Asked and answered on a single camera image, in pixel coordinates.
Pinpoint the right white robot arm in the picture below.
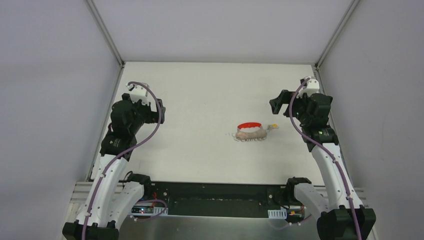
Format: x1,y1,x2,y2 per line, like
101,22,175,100
269,89,377,240

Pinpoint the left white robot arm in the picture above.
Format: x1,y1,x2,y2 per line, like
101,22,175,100
62,93,166,240

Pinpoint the left controller board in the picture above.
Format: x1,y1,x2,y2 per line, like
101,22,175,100
131,205,155,215

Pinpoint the controller board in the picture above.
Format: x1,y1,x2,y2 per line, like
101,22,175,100
131,205,155,215
287,209,305,221

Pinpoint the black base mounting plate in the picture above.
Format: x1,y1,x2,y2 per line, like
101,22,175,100
141,181,307,218

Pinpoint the right controller board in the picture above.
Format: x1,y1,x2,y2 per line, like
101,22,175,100
287,209,305,221

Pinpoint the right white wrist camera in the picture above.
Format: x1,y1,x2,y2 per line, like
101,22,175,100
296,76,321,99

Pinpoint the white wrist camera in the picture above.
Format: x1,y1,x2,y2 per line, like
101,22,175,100
126,82,149,106
296,76,321,99

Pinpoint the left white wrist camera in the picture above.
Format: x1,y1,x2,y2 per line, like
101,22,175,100
126,82,149,106

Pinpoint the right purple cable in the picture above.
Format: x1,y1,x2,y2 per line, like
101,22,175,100
268,78,364,240

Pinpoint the aluminium frame rail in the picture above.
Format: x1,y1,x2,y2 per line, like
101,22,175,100
70,181,369,208

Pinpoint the right white slotted cable duct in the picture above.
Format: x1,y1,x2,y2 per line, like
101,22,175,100
267,208,287,220

